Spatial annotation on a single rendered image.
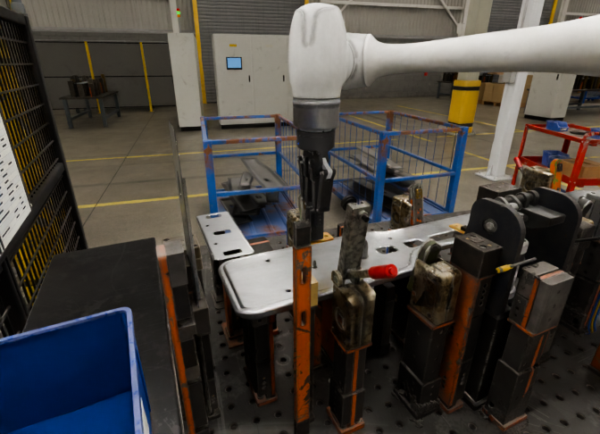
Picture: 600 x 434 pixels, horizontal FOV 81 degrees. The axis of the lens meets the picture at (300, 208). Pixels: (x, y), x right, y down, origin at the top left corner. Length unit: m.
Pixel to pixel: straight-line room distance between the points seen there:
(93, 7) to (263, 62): 7.78
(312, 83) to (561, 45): 0.36
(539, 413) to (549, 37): 0.79
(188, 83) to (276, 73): 1.96
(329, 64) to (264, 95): 8.03
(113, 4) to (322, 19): 14.34
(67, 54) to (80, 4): 2.70
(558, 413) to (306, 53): 0.95
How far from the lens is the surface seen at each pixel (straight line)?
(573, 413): 1.11
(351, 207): 0.59
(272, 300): 0.72
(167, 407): 0.54
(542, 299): 0.78
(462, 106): 8.30
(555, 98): 11.48
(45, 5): 15.31
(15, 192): 0.84
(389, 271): 0.55
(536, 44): 0.65
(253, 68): 8.60
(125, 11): 14.86
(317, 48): 0.65
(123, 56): 12.57
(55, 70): 12.96
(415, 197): 1.10
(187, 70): 8.44
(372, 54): 0.78
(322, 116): 0.66
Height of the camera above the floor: 1.43
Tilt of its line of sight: 23 degrees down
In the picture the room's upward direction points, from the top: straight up
